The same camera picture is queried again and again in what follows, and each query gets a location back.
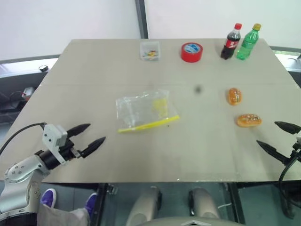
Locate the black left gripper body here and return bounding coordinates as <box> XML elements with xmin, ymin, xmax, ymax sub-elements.
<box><xmin>58</xmin><ymin>138</ymin><xmax>84</xmax><ymax>163</ymax></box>

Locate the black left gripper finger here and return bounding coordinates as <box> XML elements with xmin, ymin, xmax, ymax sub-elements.
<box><xmin>81</xmin><ymin>136</ymin><xmax>106</xmax><ymax>158</ymax></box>
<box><xmin>66</xmin><ymin>123</ymin><xmax>91</xmax><ymax>137</ymax></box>

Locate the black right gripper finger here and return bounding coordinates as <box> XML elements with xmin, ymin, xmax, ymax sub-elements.
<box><xmin>274</xmin><ymin>121</ymin><xmax>301</xmax><ymax>135</ymax></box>
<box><xmin>256</xmin><ymin>140</ymin><xmax>291</xmax><ymax>165</ymax></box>

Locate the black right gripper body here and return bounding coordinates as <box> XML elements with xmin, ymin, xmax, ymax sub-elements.
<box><xmin>291</xmin><ymin>143</ymin><xmax>301</xmax><ymax>163</ymax></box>

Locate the long orange bread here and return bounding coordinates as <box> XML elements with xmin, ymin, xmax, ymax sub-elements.
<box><xmin>236</xmin><ymin>113</ymin><xmax>262</xmax><ymax>128</ymax></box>

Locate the clear yellow-zip plastic bag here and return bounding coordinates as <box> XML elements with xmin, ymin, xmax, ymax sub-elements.
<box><xmin>115</xmin><ymin>89</ymin><xmax>181</xmax><ymax>134</ymax></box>

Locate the round orange bread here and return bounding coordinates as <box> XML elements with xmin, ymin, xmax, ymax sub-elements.
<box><xmin>227</xmin><ymin>88</ymin><xmax>243</xmax><ymax>106</ymax></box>

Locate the purple shoe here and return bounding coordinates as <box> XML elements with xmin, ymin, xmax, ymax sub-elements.
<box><xmin>84</xmin><ymin>192</ymin><xmax>98</xmax><ymax>218</ymax></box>
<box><xmin>40</xmin><ymin>188</ymin><xmax>57</xmax><ymax>209</ymax></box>

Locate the black table leg bar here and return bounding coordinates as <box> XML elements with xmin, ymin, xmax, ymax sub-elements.
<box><xmin>226</xmin><ymin>183</ymin><xmax>246</xmax><ymax>224</ymax></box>
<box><xmin>89</xmin><ymin>183</ymin><xmax>107</xmax><ymax>226</ymax></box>

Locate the red and white small item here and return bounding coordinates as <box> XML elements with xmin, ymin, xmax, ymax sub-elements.
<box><xmin>22</xmin><ymin>86</ymin><xmax>36</xmax><ymax>97</ymax></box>

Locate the grey trouser leg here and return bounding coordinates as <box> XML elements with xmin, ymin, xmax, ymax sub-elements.
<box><xmin>37</xmin><ymin>203</ymin><xmax>91</xmax><ymax>226</ymax></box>

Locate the grey rounded robot leg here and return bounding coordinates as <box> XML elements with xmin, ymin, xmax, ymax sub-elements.
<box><xmin>188</xmin><ymin>187</ymin><xmax>222</xmax><ymax>226</ymax></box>
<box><xmin>126</xmin><ymin>186</ymin><xmax>163</xmax><ymax>226</ymax></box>

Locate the green bottle with yellow cap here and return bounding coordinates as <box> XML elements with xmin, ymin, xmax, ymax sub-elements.
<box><xmin>236</xmin><ymin>23</ymin><xmax>262</xmax><ymax>61</ymax></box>

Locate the cola bottle with red cap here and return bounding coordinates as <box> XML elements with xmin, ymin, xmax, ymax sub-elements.
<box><xmin>220</xmin><ymin>23</ymin><xmax>243</xmax><ymax>60</ymax></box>

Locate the clear box with colourful bits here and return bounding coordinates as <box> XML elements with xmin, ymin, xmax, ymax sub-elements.
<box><xmin>140</xmin><ymin>41</ymin><xmax>161</xmax><ymax>61</ymax></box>

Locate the grey robot torso edge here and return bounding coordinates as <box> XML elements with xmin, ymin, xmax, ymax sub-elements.
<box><xmin>145</xmin><ymin>218</ymin><xmax>245</xmax><ymax>226</ymax></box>

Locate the red tape roll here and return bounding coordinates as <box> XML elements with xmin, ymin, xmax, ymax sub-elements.
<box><xmin>180</xmin><ymin>42</ymin><xmax>204</xmax><ymax>63</ymax></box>

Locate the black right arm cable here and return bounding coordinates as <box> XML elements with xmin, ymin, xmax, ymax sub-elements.
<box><xmin>278</xmin><ymin>150</ymin><xmax>301</xmax><ymax>201</ymax></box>

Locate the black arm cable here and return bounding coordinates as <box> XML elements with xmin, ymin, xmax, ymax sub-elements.
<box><xmin>0</xmin><ymin>121</ymin><xmax>47</xmax><ymax>155</ymax></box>
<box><xmin>278</xmin><ymin>150</ymin><xmax>301</xmax><ymax>201</ymax></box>

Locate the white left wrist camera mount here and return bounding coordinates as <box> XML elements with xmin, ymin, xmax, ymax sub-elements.
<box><xmin>41</xmin><ymin>124</ymin><xmax>68</xmax><ymax>164</ymax></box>

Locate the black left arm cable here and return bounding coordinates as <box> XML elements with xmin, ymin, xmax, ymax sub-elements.
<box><xmin>0</xmin><ymin>121</ymin><xmax>47</xmax><ymax>155</ymax></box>

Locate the dark window post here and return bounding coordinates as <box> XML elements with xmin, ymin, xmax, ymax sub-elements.
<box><xmin>134</xmin><ymin>0</ymin><xmax>149</xmax><ymax>40</ymax></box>

